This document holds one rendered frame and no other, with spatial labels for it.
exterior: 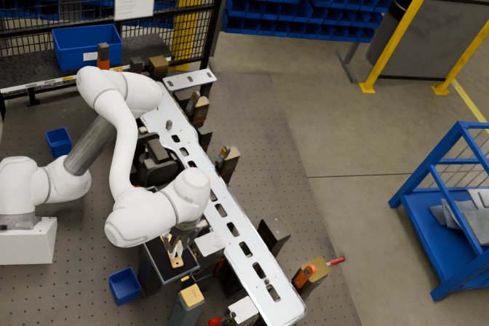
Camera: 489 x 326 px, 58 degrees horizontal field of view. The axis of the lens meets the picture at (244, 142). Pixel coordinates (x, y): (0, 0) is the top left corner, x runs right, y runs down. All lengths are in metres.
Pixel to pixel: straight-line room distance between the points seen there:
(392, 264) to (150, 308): 1.94
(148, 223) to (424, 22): 3.60
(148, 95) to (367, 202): 2.36
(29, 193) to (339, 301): 1.45
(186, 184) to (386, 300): 2.30
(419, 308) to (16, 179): 2.59
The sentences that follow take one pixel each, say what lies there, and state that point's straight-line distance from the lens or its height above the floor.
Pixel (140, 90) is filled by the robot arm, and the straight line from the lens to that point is 1.62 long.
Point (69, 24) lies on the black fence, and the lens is 2.46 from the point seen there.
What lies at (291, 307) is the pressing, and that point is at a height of 1.00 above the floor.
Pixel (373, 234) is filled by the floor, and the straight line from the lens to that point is 3.47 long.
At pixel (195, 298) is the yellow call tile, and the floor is 1.16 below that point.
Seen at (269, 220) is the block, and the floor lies 1.03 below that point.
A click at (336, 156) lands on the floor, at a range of 3.79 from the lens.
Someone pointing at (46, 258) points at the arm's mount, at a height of 0.75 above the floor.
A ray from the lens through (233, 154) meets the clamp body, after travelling 2.06.
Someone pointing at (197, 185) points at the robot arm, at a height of 1.65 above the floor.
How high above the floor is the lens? 2.59
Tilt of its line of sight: 47 degrees down
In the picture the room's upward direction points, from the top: 20 degrees clockwise
